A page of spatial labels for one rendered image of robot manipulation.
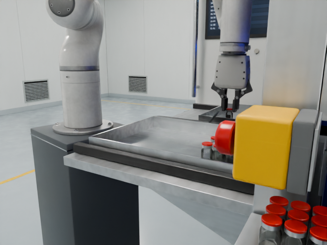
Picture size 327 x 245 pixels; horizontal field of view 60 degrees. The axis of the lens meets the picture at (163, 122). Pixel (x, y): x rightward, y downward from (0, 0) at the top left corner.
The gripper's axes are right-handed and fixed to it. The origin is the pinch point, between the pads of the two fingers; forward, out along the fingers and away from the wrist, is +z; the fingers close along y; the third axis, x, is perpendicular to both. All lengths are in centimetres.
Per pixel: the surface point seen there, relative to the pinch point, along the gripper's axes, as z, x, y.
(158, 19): -92, -508, 338
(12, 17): -78, -254, 502
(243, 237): 6, 56, -20
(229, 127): -7, 56, -17
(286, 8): -20, 49, -21
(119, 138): 5.7, 32.2, 17.7
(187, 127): 4.6, 16.8, 6.5
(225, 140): -6, 56, -17
